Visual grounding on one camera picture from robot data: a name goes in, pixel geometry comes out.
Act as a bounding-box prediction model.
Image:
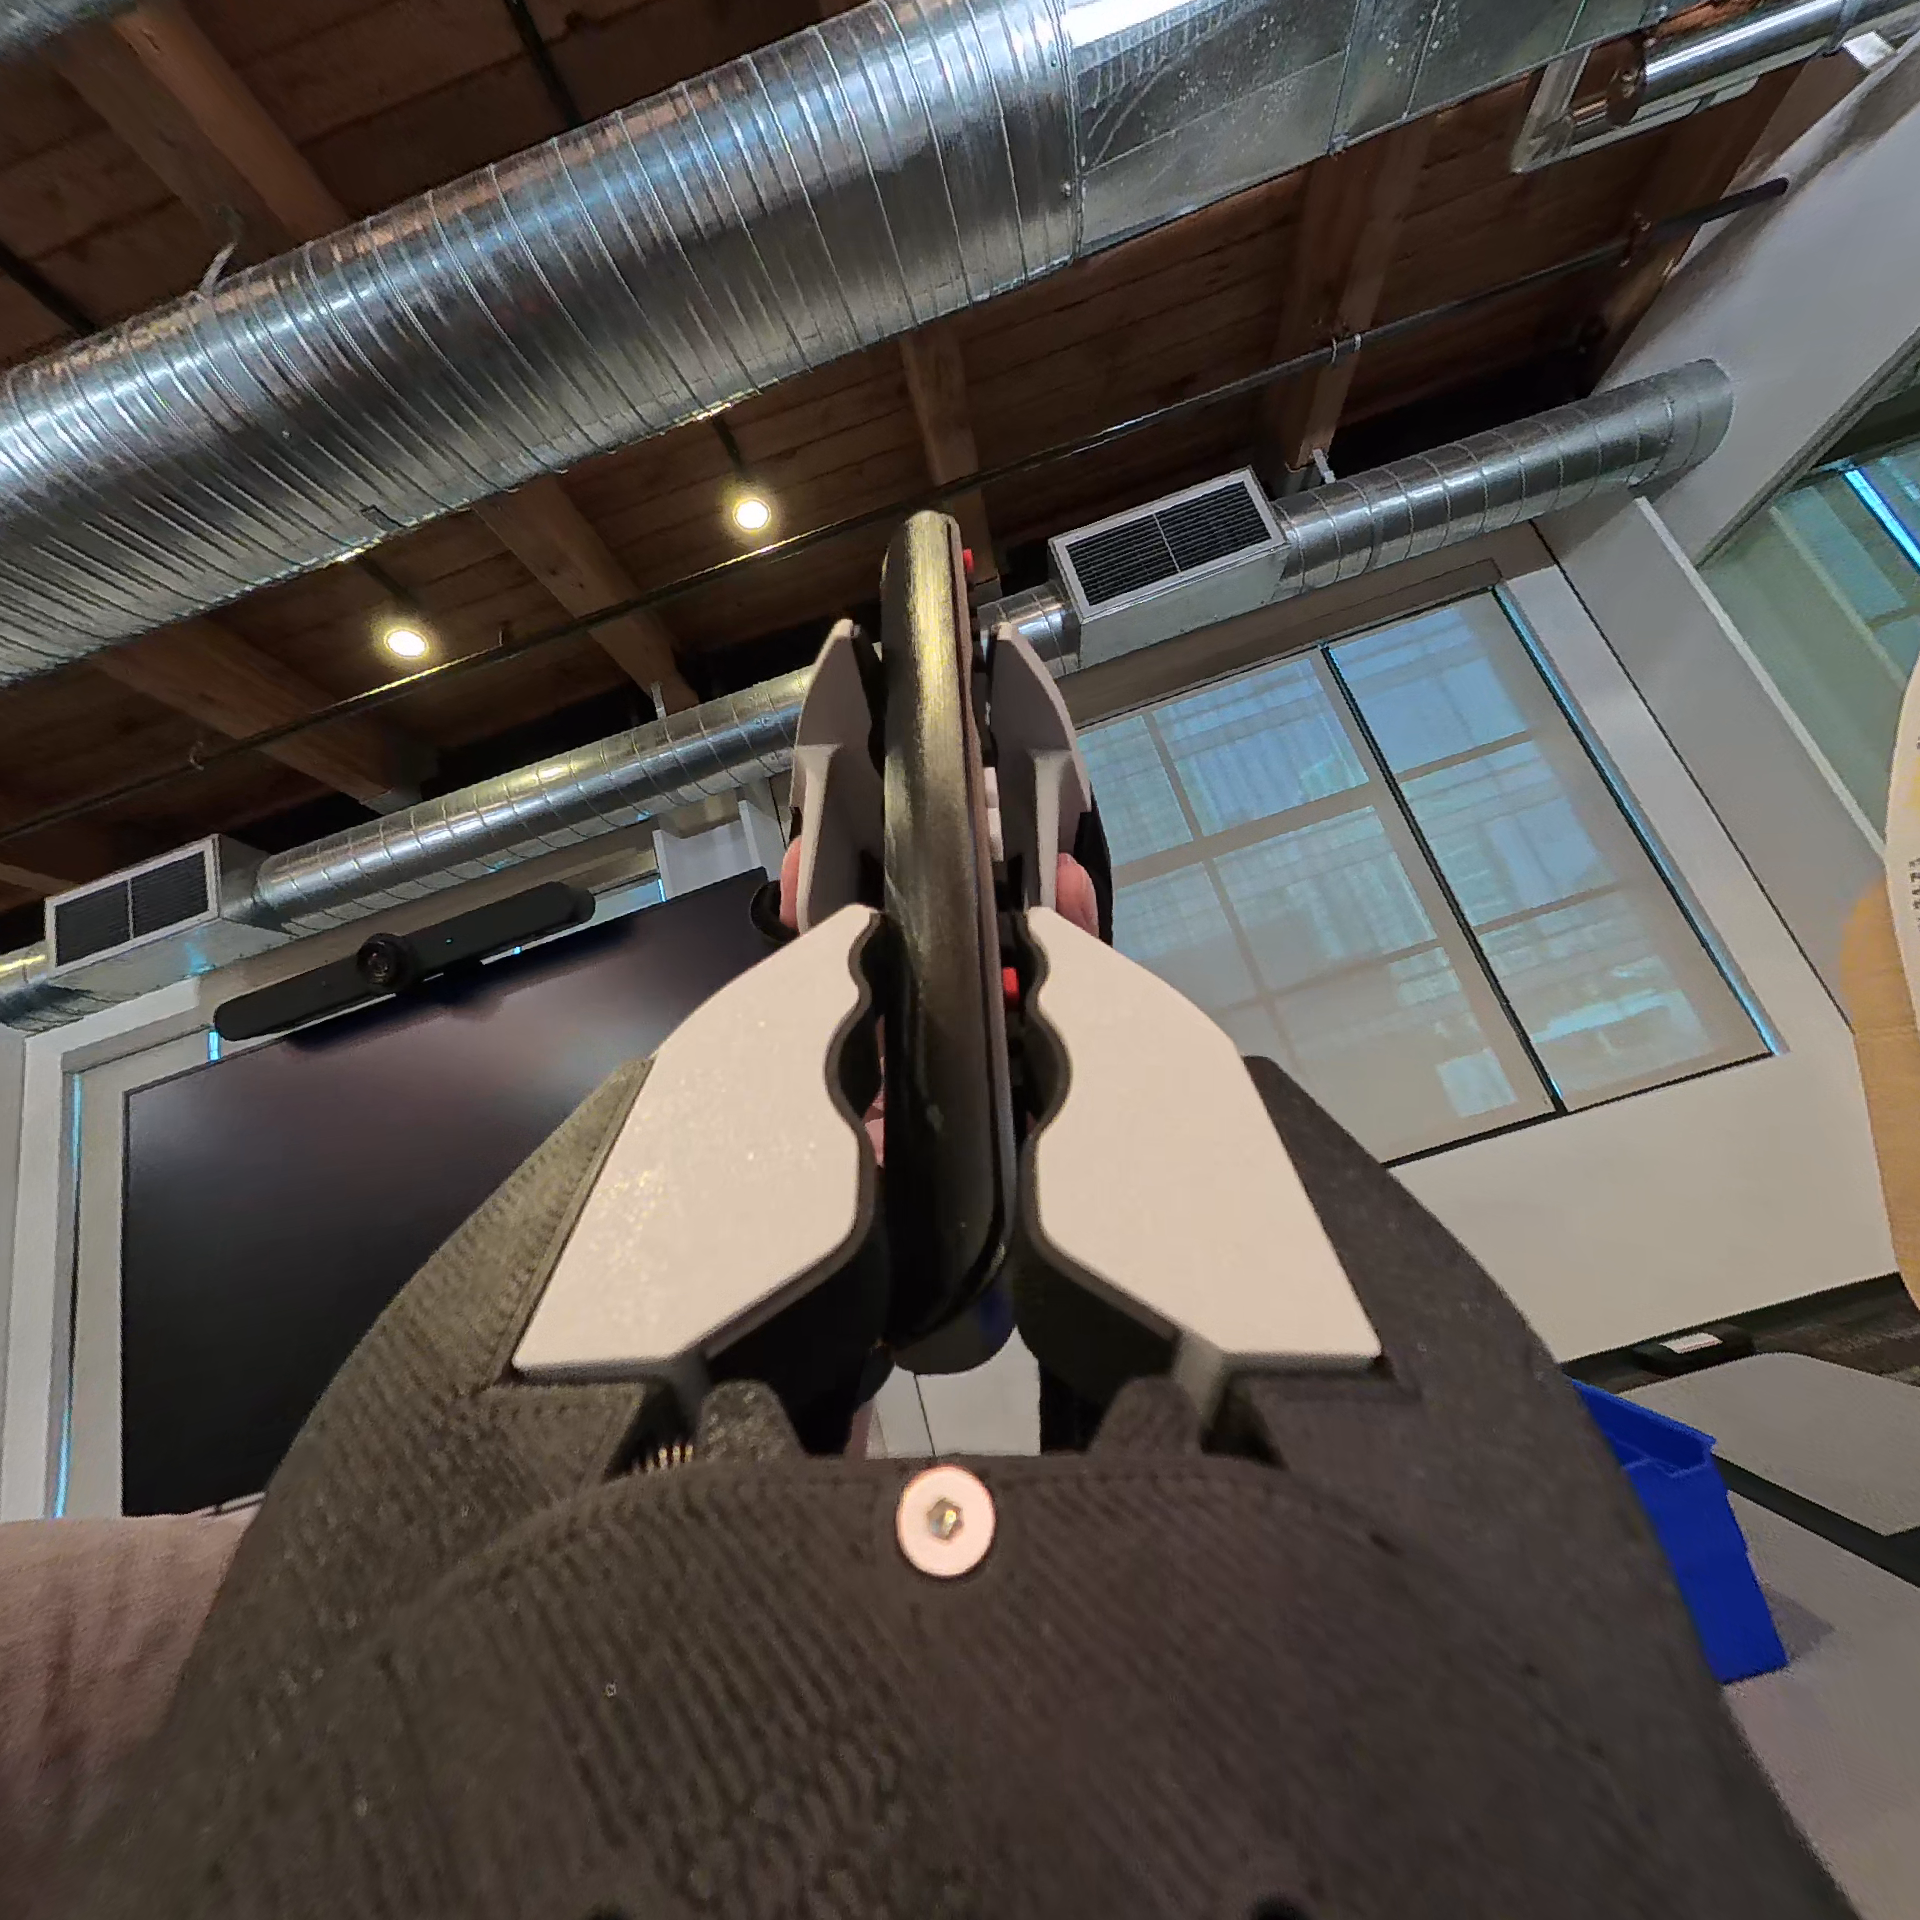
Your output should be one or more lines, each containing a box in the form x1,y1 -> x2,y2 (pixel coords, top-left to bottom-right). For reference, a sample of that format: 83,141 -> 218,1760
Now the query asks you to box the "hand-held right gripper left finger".
512,909 -> 895,1443

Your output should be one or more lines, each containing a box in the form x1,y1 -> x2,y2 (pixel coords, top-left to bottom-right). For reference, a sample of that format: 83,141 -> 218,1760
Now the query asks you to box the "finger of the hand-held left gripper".
786,614 -> 895,938
985,631 -> 1116,941

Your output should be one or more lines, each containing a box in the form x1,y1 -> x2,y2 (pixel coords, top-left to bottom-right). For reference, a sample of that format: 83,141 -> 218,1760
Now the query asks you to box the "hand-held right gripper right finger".
1016,930 -> 1388,1443

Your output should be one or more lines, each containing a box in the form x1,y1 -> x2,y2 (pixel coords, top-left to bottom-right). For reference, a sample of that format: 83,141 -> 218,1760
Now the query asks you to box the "black remote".
872,511 -> 1025,1373

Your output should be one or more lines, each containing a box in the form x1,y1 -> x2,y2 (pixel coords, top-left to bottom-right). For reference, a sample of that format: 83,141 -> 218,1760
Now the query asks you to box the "white air vent grille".
1048,469 -> 1296,671
43,838 -> 279,983

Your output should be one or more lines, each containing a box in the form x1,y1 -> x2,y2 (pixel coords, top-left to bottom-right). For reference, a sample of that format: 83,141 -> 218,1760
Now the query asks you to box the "large window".
1066,586 -> 1779,1163

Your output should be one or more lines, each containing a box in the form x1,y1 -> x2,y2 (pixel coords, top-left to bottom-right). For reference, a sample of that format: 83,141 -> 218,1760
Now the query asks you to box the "black video bar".
211,880 -> 599,1046

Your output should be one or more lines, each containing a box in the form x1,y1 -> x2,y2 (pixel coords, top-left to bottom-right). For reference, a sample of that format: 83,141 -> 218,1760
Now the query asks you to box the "blue plastic bin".
1569,1381 -> 1790,1684

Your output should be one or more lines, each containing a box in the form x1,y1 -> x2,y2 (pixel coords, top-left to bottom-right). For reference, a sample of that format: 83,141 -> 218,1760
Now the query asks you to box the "instruction sheet on stand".
1839,887 -> 1920,1309

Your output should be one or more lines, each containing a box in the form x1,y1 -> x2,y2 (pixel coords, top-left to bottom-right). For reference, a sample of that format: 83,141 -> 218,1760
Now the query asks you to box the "slim silver air duct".
0,360 -> 1738,1013

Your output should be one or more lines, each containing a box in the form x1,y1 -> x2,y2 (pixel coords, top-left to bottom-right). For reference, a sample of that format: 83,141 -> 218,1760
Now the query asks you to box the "large silver air duct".
0,0 -> 1682,686

